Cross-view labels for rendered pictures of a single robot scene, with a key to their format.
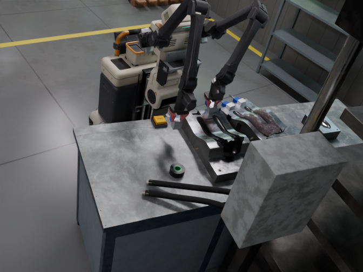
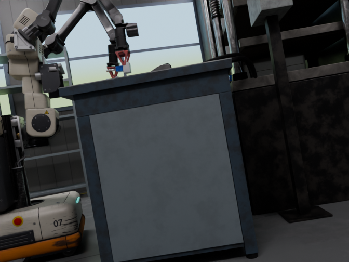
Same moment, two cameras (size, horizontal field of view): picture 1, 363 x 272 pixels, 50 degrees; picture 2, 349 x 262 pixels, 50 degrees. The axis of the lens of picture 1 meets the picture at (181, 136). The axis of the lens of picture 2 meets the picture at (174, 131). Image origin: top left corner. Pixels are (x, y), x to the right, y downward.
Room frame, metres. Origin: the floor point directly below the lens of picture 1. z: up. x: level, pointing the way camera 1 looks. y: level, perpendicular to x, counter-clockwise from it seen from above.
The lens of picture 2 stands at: (0.42, 1.61, 0.54)
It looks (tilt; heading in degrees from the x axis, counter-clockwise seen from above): 0 degrees down; 304
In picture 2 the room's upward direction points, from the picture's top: 10 degrees counter-clockwise
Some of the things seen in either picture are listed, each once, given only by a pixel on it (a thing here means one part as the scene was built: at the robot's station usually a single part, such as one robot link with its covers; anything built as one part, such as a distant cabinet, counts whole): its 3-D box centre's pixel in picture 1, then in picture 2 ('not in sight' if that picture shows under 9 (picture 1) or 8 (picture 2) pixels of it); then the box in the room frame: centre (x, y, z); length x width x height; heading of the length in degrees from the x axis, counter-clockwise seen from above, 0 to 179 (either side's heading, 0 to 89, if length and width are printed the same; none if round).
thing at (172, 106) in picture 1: (180, 104); (121, 44); (1.70, 0.05, 1.06); 0.10 x 0.07 x 0.07; 121
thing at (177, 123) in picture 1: (173, 118); (118, 69); (1.74, 0.07, 0.93); 0.13 x 0.05 x 0.05; 31
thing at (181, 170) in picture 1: (177, 170); not in sight; (1.46, -0.02, 0.82); 0.08 x 0.08 x 0.04
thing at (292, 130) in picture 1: (261, 124); not in sight; (1.99, -0.47, 0.85); 0.50 x 0.26 x 0.11; 49
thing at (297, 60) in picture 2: not in sight; (266, 72); (1.34, -1.09, 0.87); 0.50 x 0.27 x 0.17; 32
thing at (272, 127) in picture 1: (262, 120); not in sight; (1.99, -0.46, 0.90); 0.26 x 0.18 x 0.08; 49
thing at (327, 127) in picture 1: (320, 126); not in sight; (2.17, -0.88, 0.83); 0.20 x 0.15 x 0.07; 32
